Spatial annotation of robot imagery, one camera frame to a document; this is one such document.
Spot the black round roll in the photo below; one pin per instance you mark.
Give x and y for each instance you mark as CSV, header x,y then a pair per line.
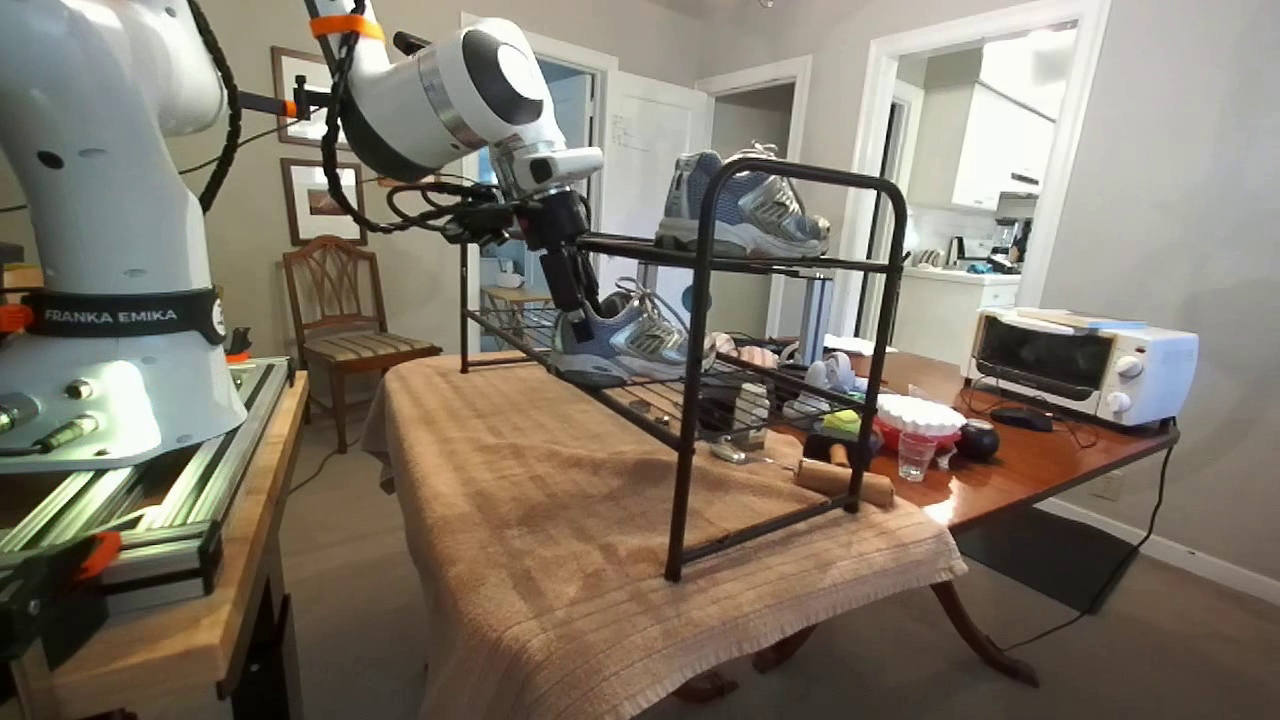
x,y
717,406

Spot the brown wooden chair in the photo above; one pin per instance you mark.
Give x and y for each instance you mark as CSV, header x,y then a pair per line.
x,y
340,303

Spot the small black cup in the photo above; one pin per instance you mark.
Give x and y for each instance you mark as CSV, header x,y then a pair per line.
x,y
976,441

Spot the clear glass cup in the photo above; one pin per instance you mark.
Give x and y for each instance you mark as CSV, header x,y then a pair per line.
x,y
916,457

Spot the clear glass jar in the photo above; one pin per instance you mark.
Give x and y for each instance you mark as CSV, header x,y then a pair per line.
x,y
749,419

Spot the wooden rolling pin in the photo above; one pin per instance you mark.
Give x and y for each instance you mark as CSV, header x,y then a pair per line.
x,y
833,480

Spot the white toaster oven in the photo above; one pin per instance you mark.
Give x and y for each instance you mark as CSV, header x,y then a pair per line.
x,y
1082,364

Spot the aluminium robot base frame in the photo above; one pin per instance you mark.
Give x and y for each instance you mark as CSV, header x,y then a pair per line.
x,y
147,505

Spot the beige woven tablecloth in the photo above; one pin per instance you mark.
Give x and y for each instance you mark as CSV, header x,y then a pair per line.
x,y
533,535

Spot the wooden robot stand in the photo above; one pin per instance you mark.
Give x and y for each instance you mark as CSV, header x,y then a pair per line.
x,y
203,625

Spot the curved wooden table leg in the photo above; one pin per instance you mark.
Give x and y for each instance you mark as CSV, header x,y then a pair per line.
x,y
985,640

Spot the dark framed picture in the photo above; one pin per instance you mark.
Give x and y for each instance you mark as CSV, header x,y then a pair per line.
x,y
322,203

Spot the black metal shoe rack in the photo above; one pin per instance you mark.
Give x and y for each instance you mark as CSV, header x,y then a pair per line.
x,y
685,402

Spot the grey blue running shoe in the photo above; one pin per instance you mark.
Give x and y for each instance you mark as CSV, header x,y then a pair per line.
x,y
746,213
645,335

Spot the white door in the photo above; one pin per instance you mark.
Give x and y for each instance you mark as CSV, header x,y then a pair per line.
x,y
655,123

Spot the green plastic toy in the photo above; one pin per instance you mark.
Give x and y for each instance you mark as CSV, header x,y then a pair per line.
x,y
838,425

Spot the large framed picture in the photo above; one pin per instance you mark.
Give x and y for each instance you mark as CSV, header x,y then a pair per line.
x,y
300,74

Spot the black stand with orange clamps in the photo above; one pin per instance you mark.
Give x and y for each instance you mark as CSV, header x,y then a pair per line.
x,y
285,101

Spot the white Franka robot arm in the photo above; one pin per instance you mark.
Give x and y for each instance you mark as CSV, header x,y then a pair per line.
x,y
107,226

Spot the white kitchen counter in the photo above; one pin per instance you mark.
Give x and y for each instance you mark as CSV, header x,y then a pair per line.
x,y
941,305

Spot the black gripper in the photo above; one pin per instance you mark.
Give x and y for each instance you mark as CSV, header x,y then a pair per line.
x,y
561,254

